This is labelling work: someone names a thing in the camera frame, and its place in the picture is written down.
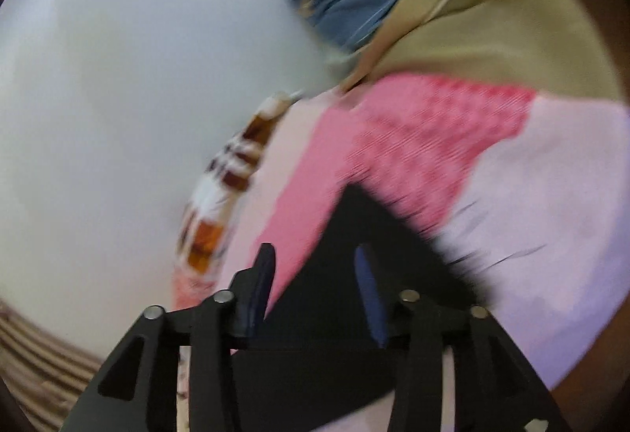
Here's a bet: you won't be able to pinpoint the beige cloth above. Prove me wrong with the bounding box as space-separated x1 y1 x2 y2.
325 0 621 100

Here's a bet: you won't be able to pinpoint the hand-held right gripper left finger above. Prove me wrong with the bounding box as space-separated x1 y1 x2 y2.
61 242 276 432

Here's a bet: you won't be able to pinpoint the brown striped cloth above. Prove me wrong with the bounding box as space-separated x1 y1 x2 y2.
0 301 102 432

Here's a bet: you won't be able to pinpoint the striped plaid pillow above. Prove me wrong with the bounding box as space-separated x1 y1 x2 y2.
174 90 306 275

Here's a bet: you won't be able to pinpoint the pink checked bed sheet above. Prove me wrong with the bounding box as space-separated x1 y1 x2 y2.
170 72 626 432

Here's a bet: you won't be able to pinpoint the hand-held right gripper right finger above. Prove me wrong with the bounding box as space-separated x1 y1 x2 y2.
353 244 574 432

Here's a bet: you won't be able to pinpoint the black pants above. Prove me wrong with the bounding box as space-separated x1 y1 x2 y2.
229 183 495 432

